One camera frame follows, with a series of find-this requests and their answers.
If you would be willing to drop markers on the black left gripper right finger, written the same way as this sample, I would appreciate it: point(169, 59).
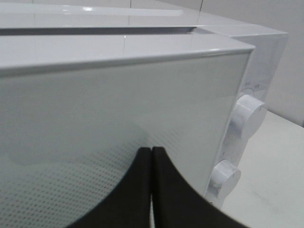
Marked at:
point(176, 204)

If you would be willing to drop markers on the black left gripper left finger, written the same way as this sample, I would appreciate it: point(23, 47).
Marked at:
point(128, 204)

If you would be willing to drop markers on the white timer knob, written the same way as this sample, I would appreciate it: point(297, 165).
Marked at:
point(224, 179)

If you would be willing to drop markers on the white microwave door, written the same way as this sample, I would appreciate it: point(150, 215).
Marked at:
point(75, 109)

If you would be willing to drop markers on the upper white power knob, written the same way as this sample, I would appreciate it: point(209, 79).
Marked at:
point(247, 117)

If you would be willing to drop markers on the white microwave oven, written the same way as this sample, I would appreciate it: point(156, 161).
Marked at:
point(151, 17)

